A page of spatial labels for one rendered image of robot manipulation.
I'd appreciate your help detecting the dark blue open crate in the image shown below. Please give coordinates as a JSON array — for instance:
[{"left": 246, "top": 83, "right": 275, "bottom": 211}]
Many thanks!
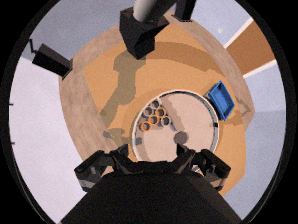
[{"left": 205, "top": 80, "right": 235, "bottom": 121}]

